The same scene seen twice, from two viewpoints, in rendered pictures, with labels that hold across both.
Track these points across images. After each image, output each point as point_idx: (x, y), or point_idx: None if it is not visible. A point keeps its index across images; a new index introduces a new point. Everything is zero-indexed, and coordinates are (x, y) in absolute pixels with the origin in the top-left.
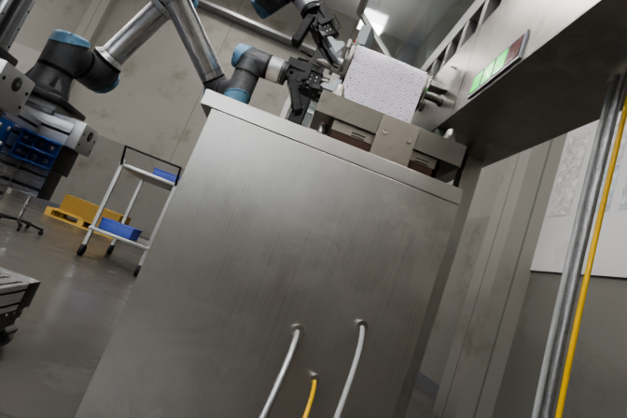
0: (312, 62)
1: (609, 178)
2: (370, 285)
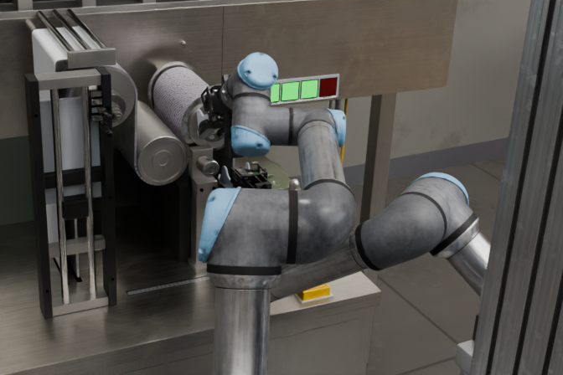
0: (266, 171)
1: (343, 146)
2: None
